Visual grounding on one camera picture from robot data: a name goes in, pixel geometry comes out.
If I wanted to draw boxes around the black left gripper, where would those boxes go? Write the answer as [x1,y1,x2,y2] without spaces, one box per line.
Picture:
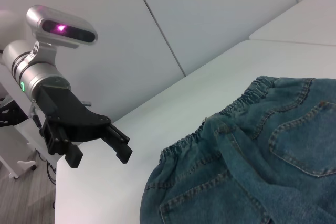
[33,84,134,169]

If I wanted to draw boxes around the blue denim shorts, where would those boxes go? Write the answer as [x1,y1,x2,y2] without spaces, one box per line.
[140,75,336,224]

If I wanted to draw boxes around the white caster foot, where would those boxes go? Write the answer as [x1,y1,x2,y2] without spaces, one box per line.
[17,159,38,175]

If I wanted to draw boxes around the black hanging cables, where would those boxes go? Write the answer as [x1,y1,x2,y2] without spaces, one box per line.
[46,161,57,209]

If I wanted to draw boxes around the black left camera cable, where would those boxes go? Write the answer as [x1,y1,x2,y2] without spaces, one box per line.
[29,104,44,137]

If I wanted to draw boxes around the white stand frame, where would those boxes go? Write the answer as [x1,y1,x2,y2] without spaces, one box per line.
[0,65,57,180]

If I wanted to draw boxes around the black stand bracket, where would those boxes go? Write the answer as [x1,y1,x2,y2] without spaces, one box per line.
[0,98,30,128]

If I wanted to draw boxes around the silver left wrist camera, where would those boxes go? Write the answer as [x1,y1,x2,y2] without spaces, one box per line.
[25,4,99,63]

